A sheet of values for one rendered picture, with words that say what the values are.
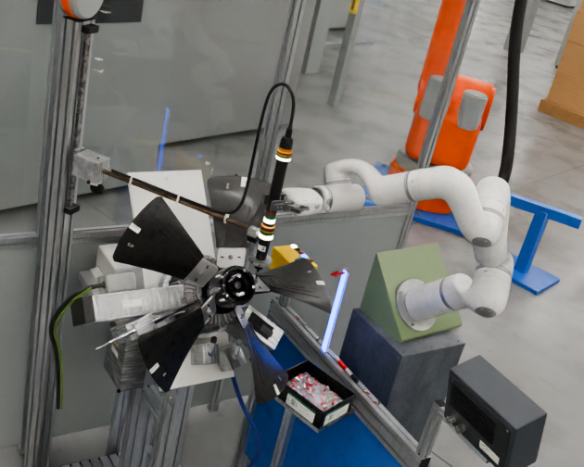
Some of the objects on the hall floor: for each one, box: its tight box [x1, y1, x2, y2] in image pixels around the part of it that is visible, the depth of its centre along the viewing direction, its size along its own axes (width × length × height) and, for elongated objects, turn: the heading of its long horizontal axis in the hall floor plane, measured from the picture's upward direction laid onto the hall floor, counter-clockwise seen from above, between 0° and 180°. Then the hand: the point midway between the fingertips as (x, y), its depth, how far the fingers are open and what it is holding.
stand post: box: [119, 368, 159, 467], centre depth 294 cm, size 4×9×115 cm, turn 99°
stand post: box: [149, 385, 195, 467], centre depth 282 cm, size 4×9×91 cm, turn 99°
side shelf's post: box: [106, 387, 129, 456], centre depth 317 cm, size 4×4×83 cm
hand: (272, 202), depth 238 cm, fingers closed on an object, 4 cm apart
